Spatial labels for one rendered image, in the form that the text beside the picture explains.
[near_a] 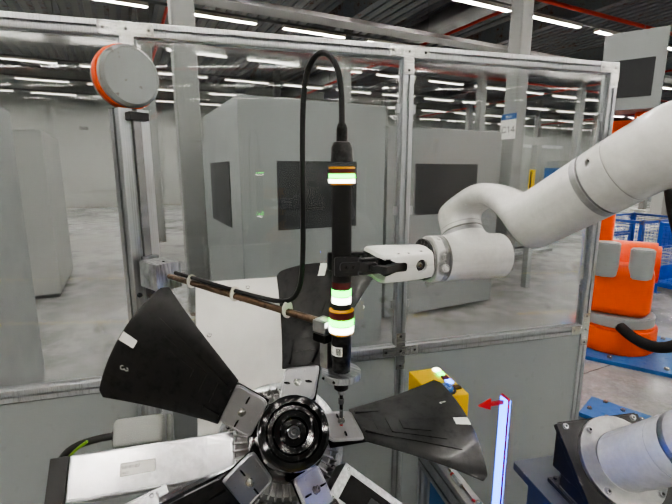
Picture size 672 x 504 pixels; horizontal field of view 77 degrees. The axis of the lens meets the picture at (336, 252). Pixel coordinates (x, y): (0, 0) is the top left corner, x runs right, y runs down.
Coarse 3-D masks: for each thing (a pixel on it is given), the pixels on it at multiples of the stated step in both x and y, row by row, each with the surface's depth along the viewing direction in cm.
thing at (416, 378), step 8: (416, 376) 120; (424, 376) 120; (432, 376) 120; (440, 376) 120; (448, 376) 120; (416, 384) 118; (456, 392) 111; (464, 392) 111; (464, 400) 110; (464, 408) 111
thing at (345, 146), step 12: (336, 132) 67; (336, 144) 67; (348, 144) 67; (336, 156) 67; (348, 156) 67; (348, 336) 73; (336, 348) 73; (348, 348) 73; (336, 360) 73; (348, 360) 74; (336, 372) 74; (348, 372) 74
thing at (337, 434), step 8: (328, 416) 80; (344, 416) 80; (352, 416) 80; (336, 424) 77; (344, 424) 77; (352, 424) 78; (336, 432) 75; (352, 432) 75; (360, 432) 76; (336, 440) 72; (344, 440) 73; (352, 440) 73
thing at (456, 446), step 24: (432, 384) 91; (360, 408) 83; (384, 408) 83; (408, 408) 83; (432, 408) 84; (456, 408) 85; (384, 432) 76; (408, 432) 77; (432, 432) 78; (456, 432) 80; (432, 456) 73; (456, 456) 75; (480, 456) 76
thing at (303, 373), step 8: (288, 368) 83; (296, 368) 82; (304, 368) 80; (312, 368) 79; (288, 376) 82; (296, 376) 81; (304, 376) 79; (312, 376) 78; (288, 384) 81; (304, 384) 78; (312, 384) 77; (280, 392) 81; (288, 392) 80; (296, 392) 79; (304, 392) 77; (312, 392) 76
